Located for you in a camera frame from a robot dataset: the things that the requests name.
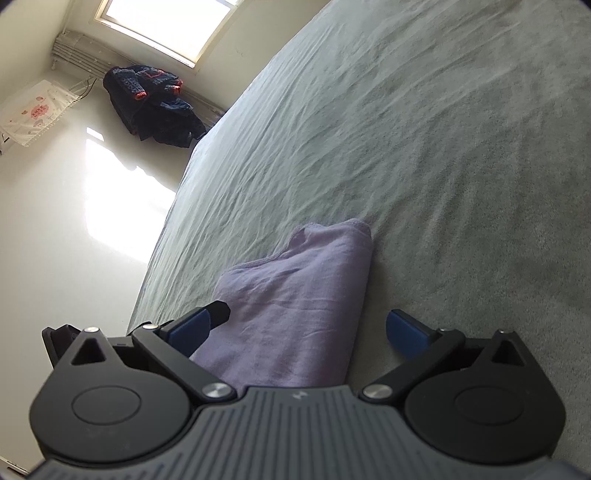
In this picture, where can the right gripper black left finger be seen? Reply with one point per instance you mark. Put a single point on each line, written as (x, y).
(124, 398)

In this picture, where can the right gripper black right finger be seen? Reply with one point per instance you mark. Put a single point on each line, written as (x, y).
(473, 399)

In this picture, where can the lilac purple garment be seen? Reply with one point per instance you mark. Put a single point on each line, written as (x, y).
(294, 315)

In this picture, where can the dark blue jacket pile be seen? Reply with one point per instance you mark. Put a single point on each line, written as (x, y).
(148, 102)

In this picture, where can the grey bed sheet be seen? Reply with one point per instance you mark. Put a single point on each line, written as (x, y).
(459, 131)

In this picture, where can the bright window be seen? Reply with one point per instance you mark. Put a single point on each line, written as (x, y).
(181, 30)

